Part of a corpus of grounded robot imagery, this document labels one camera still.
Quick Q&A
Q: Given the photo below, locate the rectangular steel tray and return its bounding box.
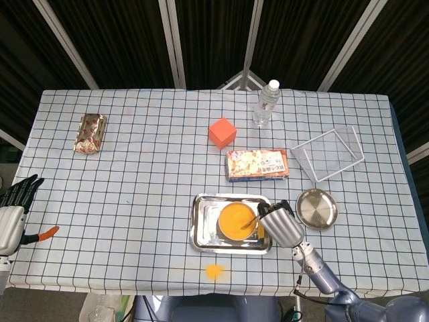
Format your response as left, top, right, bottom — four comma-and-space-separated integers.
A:
189, 193, 273, 256

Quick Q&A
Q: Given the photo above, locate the orange powder pile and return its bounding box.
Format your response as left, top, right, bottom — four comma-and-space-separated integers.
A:
204, 263, 231, 281

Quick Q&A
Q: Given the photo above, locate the black curtain screen panel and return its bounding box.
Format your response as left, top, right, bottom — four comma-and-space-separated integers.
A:
243, 0, 383, 91
33, 0, 187, 90
0, 0, 100, 148
167, 0, 259, 90
318, 0, 429, 165

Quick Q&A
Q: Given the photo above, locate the orange cube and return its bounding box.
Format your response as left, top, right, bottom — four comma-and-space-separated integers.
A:
208, 117, 237, 150

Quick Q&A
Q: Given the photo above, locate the white wire mesh basket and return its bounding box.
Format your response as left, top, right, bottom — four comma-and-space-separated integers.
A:
289, 125, 365, 184

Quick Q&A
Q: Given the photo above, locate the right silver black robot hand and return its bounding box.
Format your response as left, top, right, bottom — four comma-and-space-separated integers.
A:
257, 200, 306, 248

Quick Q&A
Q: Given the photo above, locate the bowl of orange powder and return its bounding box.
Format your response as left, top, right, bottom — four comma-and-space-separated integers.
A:
217, 202, 259, 241

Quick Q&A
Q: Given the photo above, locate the white metal screen foot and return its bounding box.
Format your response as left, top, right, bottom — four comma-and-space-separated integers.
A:
217, 68, 267, 91

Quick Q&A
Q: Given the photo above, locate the gold foil snack packet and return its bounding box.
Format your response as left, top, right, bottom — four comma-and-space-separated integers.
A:
72, 113, 108, 155

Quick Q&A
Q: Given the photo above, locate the small metal spoon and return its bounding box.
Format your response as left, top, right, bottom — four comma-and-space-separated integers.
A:
240, 216, 261, 231

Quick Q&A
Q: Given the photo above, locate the round steel plate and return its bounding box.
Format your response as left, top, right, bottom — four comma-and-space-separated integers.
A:
295, 188, 339, 231

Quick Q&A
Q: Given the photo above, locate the orange and blue snack box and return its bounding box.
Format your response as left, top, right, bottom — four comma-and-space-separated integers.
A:
225, 148, 291, 183

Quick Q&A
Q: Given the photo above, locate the clear plastic water bottle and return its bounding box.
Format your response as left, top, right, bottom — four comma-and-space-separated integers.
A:
251, 79, 281, 128

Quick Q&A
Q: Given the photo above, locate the blue-grey robot torso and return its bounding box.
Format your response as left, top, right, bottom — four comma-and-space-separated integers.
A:
133, 293, 282, 322

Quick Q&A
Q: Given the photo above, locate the blue checked tablecloth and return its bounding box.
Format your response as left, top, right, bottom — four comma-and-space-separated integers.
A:
6, 88, 429, 299

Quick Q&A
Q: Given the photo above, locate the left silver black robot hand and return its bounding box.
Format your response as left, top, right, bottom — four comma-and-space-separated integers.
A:
0, 174, 60, 254

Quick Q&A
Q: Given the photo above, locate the clear plastic bag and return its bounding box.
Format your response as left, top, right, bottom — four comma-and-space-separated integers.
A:
78, 293, 135, 322

